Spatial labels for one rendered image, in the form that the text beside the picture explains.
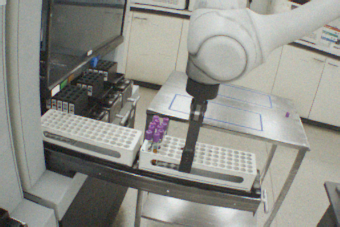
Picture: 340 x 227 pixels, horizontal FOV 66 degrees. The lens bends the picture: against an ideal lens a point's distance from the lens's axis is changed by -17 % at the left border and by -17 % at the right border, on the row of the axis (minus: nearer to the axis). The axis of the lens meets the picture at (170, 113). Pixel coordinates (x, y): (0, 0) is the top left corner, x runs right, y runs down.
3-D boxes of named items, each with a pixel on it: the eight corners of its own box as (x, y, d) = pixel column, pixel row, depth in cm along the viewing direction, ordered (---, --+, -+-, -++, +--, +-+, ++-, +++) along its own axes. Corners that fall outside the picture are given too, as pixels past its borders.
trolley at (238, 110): (125, 247, 143) (137, 107, 106) (147, 195, 184) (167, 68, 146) (248, 274, 135) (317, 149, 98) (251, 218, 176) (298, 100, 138)
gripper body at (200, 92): (220, 88, 65) (211, 126, 69) (220, 75, 73) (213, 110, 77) (185, 81, 66) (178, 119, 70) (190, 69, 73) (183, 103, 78)
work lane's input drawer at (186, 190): (26, 160, 82) (22, 135, 78) (46, 138, 95) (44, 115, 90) (267, 220, 76) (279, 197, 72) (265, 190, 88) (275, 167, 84)
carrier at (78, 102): (82, 103, 102) (83, 87, 100) (87, 104, 102) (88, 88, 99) (68, 118, 92) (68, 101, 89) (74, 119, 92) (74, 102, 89)
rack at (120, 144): (36, 141, 81) (34, 123, 78) (50, 126, 89) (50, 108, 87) (130, 170, 78) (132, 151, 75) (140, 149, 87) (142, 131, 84)
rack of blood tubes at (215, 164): (137, 170, 78) (139, 151, 75) (146, 150, 87) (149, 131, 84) (249, 193, 75) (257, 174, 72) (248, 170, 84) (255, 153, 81)
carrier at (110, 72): (112, 74, 129) (113, 61, 127) (116, 75, 129) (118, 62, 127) (101, 83, 119) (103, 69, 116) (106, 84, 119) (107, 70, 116)
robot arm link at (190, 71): (228, 54, 70) (224, 77, 73) (190, 46, 71) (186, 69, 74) (228, 65, 62) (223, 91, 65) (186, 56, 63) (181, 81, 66)
